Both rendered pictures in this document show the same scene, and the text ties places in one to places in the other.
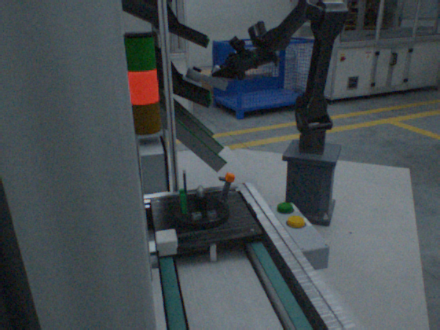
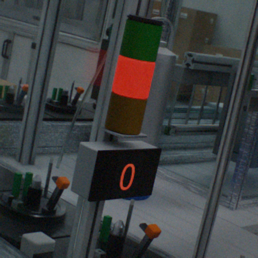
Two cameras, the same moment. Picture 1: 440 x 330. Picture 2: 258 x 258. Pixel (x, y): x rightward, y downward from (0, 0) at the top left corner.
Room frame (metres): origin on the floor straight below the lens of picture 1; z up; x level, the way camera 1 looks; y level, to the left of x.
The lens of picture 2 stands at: (0.11, -0.63, 1.45)
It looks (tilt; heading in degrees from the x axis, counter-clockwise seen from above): 11 degrees down; 56
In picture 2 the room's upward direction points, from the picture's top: 12 degrees clockwise
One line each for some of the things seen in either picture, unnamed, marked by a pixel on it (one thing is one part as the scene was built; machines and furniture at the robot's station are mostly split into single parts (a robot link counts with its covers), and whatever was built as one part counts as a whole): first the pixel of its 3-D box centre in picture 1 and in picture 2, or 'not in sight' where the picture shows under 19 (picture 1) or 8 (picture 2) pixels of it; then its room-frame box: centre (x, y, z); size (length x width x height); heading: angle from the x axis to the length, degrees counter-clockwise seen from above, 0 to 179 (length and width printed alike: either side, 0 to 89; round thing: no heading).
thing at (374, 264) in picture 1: (291, 212); not in sight; (1.04, -0.22, 0.84); 0.90 x 0.70 x 0.03; 157
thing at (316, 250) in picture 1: (295, 233); not in sight; (0.79, -0.18, 0.93); 0.21 x 0.07 x 0.06; 13
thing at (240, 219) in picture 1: (201, 218); not in sight; (0.82, 0.05, 0.96); 0.24 x 0.24 x 0.02; 13
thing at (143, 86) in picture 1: (141, 86); (133, 76); (0.61, 0.12, 1.33); 0.05 x 0.05 x 0.05
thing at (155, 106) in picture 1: (144, 115); (125, 112); (0.61, 0.12, 1.28); 0.05 x 0.05 x 0.05
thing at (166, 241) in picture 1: (166, 243); not in sight; (0.71, 0.12, 0.97); 0.05 x 0.05 x 0.04; 13
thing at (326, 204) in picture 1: (309, 181); not in sight; (1.02, -0.27, 0.96); 0.15 x 0.15 x 0.20; 67
